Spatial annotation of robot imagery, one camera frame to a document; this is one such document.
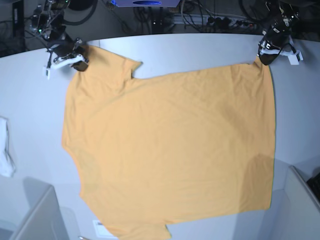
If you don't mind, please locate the white crumpled cloth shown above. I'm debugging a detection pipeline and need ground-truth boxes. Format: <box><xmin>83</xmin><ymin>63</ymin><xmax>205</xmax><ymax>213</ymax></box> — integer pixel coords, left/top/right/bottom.
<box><xmin>0</xmin><ymin>117</ymin><xmax>16</xmax><ymax>178</ymax></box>

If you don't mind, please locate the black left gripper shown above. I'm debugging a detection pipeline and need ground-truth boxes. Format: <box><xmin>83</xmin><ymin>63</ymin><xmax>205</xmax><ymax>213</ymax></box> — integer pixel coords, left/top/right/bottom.
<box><xmin>258</xmin><ymin>23</ymin><xmax>292</xmax><ymax>66</ymax></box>

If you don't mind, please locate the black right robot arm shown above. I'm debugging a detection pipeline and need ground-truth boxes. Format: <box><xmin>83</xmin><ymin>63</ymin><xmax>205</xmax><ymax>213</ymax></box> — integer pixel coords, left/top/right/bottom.
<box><xmin>30</xmin><ymin>0</ymin><xmax>89</xmax><ymax>77</ymax></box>

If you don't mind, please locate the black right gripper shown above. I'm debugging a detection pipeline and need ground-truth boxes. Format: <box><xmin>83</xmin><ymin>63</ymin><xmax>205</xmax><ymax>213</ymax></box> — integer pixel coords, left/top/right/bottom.
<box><xmin>46</xmin><ymin>30</ymin><xmax>89</xmax><ymax>72</ymax></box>

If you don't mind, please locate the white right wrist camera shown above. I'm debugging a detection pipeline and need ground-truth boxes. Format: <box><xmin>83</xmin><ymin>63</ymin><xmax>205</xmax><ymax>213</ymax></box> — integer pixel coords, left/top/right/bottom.
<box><xmin>42</xmin><ymin>54</ymin><xmax>85</xmax><ymax>79</ymax></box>

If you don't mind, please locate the blue projector device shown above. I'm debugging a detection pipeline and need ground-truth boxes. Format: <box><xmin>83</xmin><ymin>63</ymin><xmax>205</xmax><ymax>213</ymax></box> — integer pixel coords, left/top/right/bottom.
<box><xmin>110</xmin><ymin>0</ymin><xmax>180</xmax><ymax>8</ymax></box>

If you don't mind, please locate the grey box right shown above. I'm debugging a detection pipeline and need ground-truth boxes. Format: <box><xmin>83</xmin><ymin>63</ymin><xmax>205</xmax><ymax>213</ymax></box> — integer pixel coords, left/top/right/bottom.
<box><xmin>269</xmin><ymin>166</ymin><xmax>320</xmax><ymax>240</ymax></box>

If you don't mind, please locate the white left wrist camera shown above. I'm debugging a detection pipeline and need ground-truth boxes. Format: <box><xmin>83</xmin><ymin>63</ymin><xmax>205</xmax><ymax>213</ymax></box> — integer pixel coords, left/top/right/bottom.
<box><xmin>257</xmin><ymin>44</ymin><xmax>304</xmax><ymax>66</ymax></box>

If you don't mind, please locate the grey box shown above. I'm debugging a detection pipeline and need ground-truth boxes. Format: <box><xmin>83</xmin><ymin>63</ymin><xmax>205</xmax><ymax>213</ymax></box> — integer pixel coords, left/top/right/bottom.
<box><xmin>269</xmin><ymin>166</ymin><xmax>320</xmax><ymax>240</ymax></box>
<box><xmin>10</xmin><ymin>185</ymin><xmax>70</xmax><ymax>240</ymax></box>

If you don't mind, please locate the grey box left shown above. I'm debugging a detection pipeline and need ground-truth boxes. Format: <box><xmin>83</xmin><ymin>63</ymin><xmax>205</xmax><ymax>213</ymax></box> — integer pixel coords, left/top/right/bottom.
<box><xmin>10</xmin><ymin>185</ymin><xmax>70</xmax><ymax>240</ymax></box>

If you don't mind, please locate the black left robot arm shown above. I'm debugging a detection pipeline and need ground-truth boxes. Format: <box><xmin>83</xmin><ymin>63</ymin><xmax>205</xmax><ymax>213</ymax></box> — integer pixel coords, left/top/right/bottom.
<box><xmin>257</xmin><ymin>0</ymin><xmax>303</xmax><ymax>66</ymax></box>

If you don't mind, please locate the orange T-shirt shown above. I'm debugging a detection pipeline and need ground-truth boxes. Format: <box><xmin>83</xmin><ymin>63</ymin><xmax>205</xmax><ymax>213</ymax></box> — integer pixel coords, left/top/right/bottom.
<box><xmin>62</xmin><ymin>46</ymin><xmax>276</xmax><ymax>240</ymax></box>

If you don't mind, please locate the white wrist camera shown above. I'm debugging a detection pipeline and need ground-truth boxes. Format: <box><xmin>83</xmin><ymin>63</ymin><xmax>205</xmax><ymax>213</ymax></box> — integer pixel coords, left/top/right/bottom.
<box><xmin>42</xmin><ymin>54</ymin><xmax>85</xmax><ymax>79</ymax></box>
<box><xmin>257</xmin><ymin>44</ymin><xmax>304</xmax><ymax>66</ymax></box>

